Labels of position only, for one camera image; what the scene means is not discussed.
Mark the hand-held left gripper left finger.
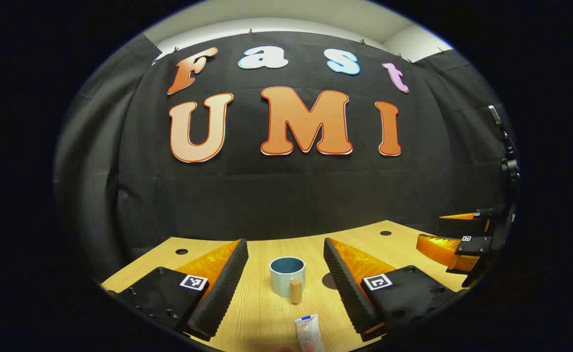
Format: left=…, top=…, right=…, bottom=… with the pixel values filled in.
left=106, top=239, right=249, bottom=342

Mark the white toothpaste tube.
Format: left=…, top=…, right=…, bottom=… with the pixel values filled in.
left=294, top=314, right=326, bottom=352

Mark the wooden desktop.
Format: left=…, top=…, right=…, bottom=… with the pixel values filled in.
left=102, top=220, right=492, bottom=352

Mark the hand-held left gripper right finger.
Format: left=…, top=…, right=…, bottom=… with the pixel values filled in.
left=323, top=238, right=467, bottom=342

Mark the blue cup with wooden handle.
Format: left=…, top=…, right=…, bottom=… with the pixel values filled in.
left=269, top=257, right=307, bottom=305

